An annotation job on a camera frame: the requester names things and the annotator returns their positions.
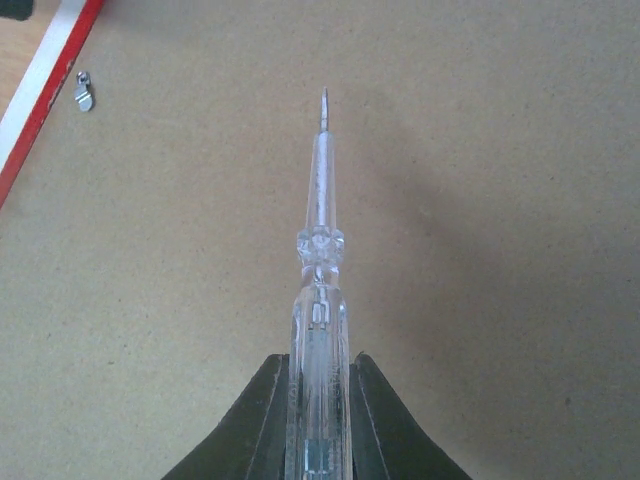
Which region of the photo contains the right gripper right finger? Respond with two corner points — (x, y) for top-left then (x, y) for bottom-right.
(350, 353), (470, 480)

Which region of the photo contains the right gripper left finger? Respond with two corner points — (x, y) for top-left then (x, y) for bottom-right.
(164, 354), (289, 479)

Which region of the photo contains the small clear-handled screwdriver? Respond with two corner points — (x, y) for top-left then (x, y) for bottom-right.
(284, 93), (353, 479)

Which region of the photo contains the red picture frame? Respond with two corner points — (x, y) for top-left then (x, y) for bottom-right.
(1, 1), (639, 479)

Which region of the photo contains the metal frame retaining clip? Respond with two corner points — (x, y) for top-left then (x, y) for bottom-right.
(74, 71), (95, 112)

